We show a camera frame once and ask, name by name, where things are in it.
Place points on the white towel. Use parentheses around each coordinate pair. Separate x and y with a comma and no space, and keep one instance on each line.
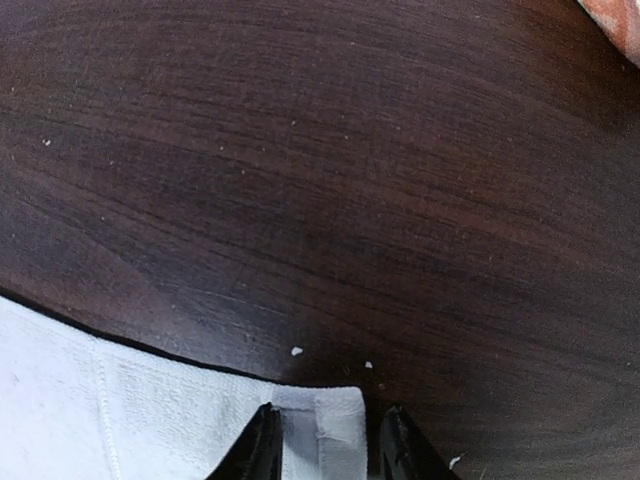
(74,406)

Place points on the orange patterned towel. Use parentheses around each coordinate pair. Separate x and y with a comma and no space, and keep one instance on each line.
(620,21)

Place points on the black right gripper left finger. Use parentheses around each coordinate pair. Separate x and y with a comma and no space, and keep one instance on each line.
(256,453)

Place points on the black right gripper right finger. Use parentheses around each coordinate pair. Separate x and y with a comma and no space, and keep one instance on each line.
(406,453)

